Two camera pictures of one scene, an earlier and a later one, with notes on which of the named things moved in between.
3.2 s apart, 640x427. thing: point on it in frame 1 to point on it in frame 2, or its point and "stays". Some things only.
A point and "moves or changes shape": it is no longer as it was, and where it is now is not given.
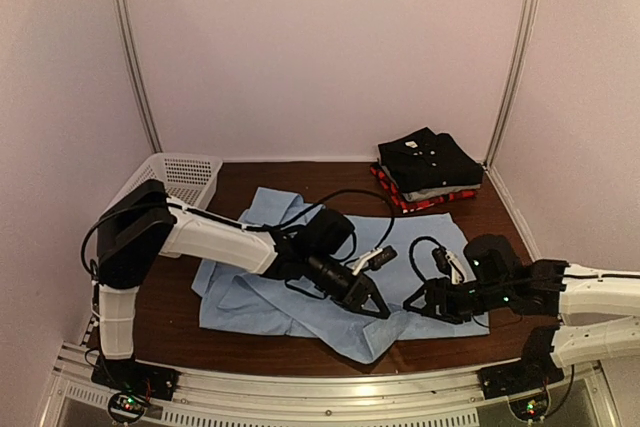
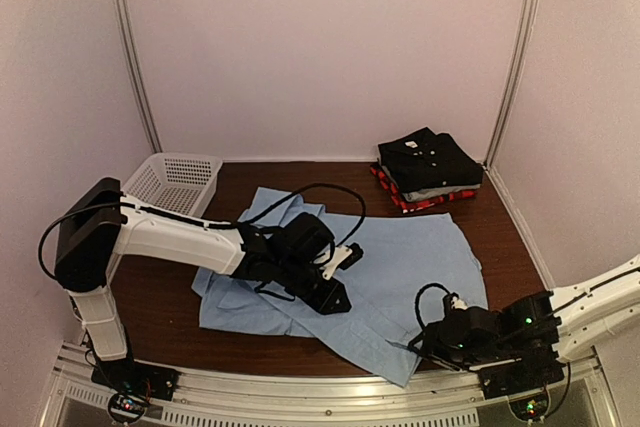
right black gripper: [446, 309] to [433, 347]
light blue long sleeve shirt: [233, 299] moves or changes shape
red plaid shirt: [409, 206] stays
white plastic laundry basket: [191, 180] stays
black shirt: [425, 159] stays
